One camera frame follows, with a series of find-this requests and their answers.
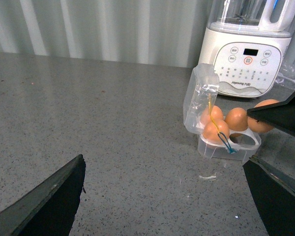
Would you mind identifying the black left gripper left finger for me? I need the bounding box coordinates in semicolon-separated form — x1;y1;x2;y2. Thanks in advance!
0;154;86;236

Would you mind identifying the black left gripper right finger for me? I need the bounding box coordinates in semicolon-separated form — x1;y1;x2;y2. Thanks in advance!
243;156;295;236

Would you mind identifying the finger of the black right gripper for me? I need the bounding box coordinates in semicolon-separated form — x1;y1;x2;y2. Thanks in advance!
247;91;295;137

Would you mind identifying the brown egg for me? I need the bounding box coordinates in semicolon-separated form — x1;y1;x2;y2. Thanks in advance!
200;105;223;125
202;119;230;143
247;99;279;133
224;107;248;131

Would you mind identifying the clear plastic egg box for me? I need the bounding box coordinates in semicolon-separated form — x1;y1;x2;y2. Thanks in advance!
183;63;261;162

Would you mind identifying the clear plastic bag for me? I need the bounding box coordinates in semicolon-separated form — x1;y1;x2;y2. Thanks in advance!
275;61;295;90

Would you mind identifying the yellow blue rubber band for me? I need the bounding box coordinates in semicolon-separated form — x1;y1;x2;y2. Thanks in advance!
208;93;237;153

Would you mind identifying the white Joyoung blender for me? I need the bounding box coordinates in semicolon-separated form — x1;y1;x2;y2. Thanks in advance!
199;0;295;98

